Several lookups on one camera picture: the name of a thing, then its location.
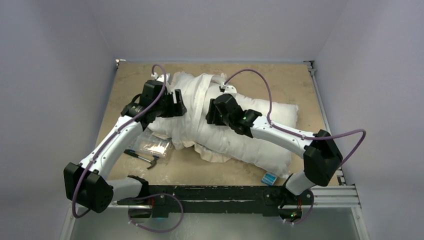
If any white pillow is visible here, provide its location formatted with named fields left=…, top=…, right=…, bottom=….
left=185, top=92, right=299, bottom=180

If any grey cream ruffled pillowcase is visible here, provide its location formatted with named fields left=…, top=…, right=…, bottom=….
left=148, top=71, right=231, bottom=163

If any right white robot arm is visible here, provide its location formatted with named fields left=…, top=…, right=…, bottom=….
left=206, top=93, right=343, bottom=204

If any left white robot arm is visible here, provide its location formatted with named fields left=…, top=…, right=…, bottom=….
left=63, top=80, right=187, bottom=213

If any blue pillow label tag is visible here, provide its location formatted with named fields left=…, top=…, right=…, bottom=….
left=261, top=172, right=279, bottom=186

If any clear plastic organizer box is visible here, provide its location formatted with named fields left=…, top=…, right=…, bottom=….
left=127, top=128, right=173, bottom=158

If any black claw hammer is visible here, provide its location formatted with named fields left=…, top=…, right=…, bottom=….
left=123, top=149, right=159, bottom=170

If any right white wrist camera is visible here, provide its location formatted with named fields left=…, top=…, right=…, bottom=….
left=219, top=84, right=237, bottom=94

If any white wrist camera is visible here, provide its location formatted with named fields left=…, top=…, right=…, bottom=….
left=219, top=84, right=237, bottom=94
left=151, top=72, right=172, bottom=91

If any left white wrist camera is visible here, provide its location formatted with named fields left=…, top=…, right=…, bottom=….
left=151, top=72, right=172, bottom=91

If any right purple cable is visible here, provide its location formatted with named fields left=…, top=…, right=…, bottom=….
left=223, top=68, right=367, bottom=170

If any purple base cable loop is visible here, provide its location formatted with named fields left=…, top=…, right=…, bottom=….
left=128, top=193, right=185, bottom=233

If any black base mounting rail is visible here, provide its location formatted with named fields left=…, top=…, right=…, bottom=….
left=117, top=185, right=313, bottom=219

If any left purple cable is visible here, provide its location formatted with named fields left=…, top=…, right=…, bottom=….
left=71, top=64, right=168, bottom=220

